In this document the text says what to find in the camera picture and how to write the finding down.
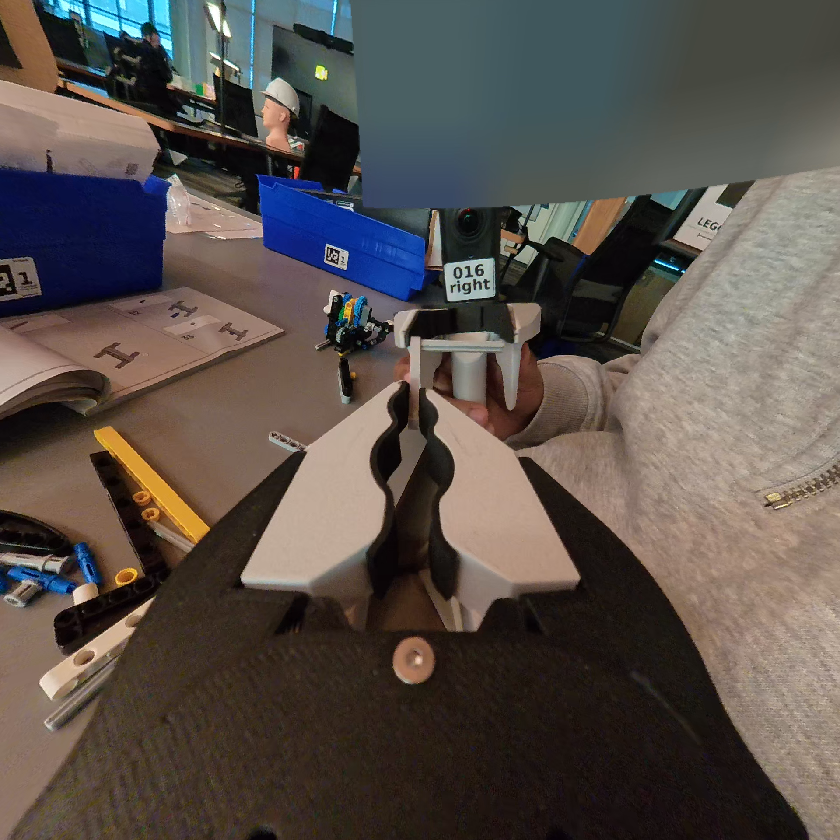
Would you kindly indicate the mannequin head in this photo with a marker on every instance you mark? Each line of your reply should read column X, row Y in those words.
column 275, row 124

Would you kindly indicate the person's right hand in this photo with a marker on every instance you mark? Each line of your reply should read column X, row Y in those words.
column 525, row 400

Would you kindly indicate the long grey lego axle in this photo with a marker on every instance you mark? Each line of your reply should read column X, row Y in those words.
column 72, row 705

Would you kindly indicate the long black lego beam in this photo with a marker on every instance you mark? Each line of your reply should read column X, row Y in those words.
column 121, row 499

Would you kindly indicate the orange lego bush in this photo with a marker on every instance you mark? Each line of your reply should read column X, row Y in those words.
column 151, row 513
column 142, row 497
column 126, row 576

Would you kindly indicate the large blue storage bin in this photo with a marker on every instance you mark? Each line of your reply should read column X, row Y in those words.
column 92, row 229

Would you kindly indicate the yellow lego beam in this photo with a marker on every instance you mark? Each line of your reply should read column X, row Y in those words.
column 151, row 482

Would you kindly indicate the white lettered sign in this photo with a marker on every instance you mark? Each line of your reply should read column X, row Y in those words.
column 705, row 226

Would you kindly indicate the loose paper sheets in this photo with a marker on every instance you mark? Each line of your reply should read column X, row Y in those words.
column 223, row 223

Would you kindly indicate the white lego connector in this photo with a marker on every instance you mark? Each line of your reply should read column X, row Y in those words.
column 85, row 594

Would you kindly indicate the white hard hat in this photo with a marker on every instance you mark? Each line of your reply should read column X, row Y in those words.
column 283, row 93

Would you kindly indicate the white lego beam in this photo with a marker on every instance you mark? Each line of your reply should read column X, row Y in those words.
column 72, row 669

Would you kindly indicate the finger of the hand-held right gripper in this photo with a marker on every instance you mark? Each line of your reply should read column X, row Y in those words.
column 405, row 328
column 528, row 321

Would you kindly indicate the thin grey lego beam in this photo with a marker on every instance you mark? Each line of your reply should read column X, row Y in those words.
column 415, row 410

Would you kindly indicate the person's right forearm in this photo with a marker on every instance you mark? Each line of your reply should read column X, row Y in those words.
column 571, row 407

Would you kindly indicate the white paper box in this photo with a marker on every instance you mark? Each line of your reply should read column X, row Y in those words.
column 65, row 131

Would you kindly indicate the lego instruction booklet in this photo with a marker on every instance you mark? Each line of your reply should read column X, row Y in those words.
column 164, row 341

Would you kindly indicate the short grey lego axle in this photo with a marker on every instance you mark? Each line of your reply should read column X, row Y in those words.
column 170, row 535

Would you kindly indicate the brown cardboard box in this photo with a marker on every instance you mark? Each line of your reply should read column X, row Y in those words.
column 33, row 39

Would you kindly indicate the wooden door panel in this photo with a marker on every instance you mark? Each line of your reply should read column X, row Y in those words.
column 600, row 220

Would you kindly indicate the clear plastic bag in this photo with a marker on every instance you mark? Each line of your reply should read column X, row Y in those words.
column 178, row 203

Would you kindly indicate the black and white lego piece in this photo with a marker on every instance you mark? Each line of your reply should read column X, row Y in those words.
column 346, row 384

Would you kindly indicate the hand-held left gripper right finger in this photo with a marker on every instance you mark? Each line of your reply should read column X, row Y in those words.
column 505, row 518

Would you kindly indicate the studio light stand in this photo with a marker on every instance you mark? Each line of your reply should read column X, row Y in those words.
column 216, row 19

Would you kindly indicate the black box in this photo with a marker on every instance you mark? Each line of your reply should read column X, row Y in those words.
column 328, row 199

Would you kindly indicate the short black lego beam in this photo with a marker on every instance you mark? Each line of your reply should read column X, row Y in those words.
column 98, row 610

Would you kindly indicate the black monitor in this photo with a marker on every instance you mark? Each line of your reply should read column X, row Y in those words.
column 328, row 151
column 236, row 108

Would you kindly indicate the blue bin with tag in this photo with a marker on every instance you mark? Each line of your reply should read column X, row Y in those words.
column 308, row 229

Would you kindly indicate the large dark display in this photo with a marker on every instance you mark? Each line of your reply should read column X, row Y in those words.
column 308, row 59

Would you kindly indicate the small colourful lego assembly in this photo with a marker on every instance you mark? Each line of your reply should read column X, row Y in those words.
column 351, row 321

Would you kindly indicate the small grey lego beam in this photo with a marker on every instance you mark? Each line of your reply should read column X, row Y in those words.
column 285, row 439

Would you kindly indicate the black office chair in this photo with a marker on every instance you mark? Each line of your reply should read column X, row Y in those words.
column 590, row 282

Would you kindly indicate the long wooden desk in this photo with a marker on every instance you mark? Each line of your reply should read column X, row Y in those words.
column 210, row 131

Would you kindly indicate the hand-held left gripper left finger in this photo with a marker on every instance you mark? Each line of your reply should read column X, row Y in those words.
column 315, row 518

